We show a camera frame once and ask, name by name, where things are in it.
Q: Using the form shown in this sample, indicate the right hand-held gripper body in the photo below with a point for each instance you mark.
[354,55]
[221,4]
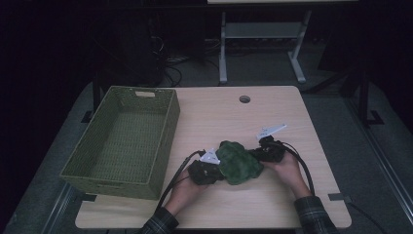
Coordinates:
[271,152]

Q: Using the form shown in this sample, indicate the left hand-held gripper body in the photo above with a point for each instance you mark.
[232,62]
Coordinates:
[204,172]

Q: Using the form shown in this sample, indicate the green fleece hooded garment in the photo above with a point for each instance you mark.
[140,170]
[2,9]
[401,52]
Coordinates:
[238,164]

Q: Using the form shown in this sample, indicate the person's right hand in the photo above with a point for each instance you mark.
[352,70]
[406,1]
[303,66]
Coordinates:
[289,173]

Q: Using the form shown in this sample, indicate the person's left hand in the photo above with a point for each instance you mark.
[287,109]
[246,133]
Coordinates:
[185,195]

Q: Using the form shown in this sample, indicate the grey round table grommet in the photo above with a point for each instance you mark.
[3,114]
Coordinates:
[244,99]

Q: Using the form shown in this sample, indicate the green woven basket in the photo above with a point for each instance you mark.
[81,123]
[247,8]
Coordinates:
[123,143]

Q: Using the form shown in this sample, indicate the grey metal stand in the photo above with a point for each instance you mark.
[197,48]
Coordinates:
[263,31]

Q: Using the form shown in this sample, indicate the grey table edge bracket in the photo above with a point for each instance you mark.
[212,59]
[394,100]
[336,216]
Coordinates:
[339,197]

